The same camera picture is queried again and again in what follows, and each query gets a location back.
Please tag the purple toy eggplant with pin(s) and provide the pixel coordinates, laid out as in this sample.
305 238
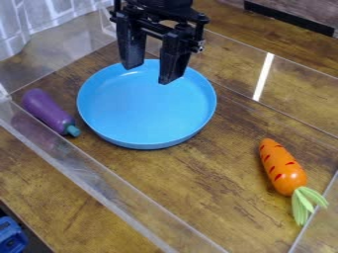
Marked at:
42 106

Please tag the blue object at corner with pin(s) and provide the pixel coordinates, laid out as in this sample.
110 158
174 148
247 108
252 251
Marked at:
14 239

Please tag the clear acrylic back barrier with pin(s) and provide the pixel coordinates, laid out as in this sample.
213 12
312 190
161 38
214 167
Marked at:
289 87

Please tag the white sheer curtain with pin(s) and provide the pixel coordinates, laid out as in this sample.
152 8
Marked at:
26 17

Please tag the blue round plate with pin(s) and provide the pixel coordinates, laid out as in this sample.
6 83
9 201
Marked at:
137 113

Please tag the clear acrylic front barrier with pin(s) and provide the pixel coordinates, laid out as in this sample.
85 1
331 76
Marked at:
168 231

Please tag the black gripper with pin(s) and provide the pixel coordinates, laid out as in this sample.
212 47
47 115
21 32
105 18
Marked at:
168 20

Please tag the orange toy carrot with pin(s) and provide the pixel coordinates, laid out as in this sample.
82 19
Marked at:
288 177

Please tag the clear acrylic barrier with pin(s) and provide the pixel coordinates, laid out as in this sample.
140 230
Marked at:
289 87
168 231

